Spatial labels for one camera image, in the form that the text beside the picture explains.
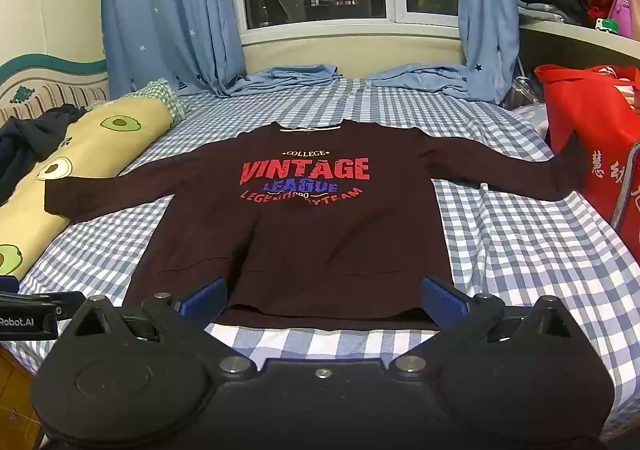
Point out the yellow avocado print bolster pillow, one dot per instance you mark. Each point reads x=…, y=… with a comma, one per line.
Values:
x=100, y=145

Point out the blue star curtain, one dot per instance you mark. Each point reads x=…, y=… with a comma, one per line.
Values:
x=165, y=5

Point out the maroon printed sweatshirt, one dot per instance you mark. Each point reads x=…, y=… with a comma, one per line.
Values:
x=310, y=240

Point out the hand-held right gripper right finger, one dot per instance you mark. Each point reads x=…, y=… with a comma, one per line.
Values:
x=442, y=302

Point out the dark clothing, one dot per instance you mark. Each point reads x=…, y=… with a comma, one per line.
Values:
x=25, y=140

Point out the pink bag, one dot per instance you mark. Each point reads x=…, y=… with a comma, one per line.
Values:
x=621, y=12

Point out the green and white toy car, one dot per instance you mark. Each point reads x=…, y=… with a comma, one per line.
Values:
x=606, y=26

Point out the red fabric bag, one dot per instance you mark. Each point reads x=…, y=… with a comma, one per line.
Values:
x=590, y=130

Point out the light blue crumpled cloth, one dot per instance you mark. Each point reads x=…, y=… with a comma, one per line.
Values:
x=485, y=5

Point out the striped headboard with teal trim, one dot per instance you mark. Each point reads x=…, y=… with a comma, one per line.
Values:
x=55, y=90

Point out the blue checked bed sheet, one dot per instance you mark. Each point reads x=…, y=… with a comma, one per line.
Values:
x=500, y=240

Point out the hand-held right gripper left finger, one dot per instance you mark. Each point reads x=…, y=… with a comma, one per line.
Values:
x=202, y=301

